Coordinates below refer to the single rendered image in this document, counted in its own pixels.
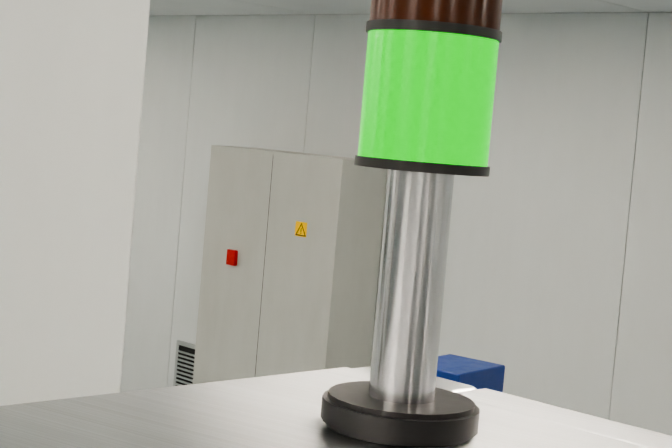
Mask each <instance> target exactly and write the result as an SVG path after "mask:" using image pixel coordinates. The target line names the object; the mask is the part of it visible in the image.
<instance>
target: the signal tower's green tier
mask: <svg viewBox="0 0 672 448"><path fill-rule="evenodd" d="M498 47H499V42H498V41H497V40H494V39H489V38H484V37H478V36H472V35H464V34H455V33H445V32H433V31H419V30H395V29H382V30H371V31H368V41H367V53H366V64H365V76H364V88H363V99H362V111H361V122H360V134H359V146H358V156H365V157H373V158H383V159H393V160H404V161H415V162H427V163H439V164H451V165H465V166H481V167H488V156H489V145H490V134H491V123H492V112H493V102H494V91H495V80H496V69H497V58H498Z"/></svg>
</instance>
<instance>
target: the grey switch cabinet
mask: <svg viewBox="0 0 672 448"><path fill-rule="evenodd" d="M354 161H355V158H348V157H338V156H329V155H319V154H310V153H300V152H291V151H281V150H272V149H262V148H250V147H235V146H220V145H211V158H210V170H209V183H208V195H207V208H206V220H205V233H204V245H203V258H202V271H201V283H200V296H199V308H198V321H197V333H196V346H195V358H194V371H193V384H199V383H208V382H217V381H226V380H235V379H244V378H253V377H262V376H271V375H279V374H288V373H297V372H306V371H315V370H324V369H333V368H342V367H348V368H360V367H369V366H370V364H371V353H372V341H373V330H374V318H375V307H376V295H377V284H378V272H379V261H380V249H381V238H382V226H383V215H384V204H385V192H386V181H387V169H382V168H373V167H364V166H358V165H354Z"/></svg>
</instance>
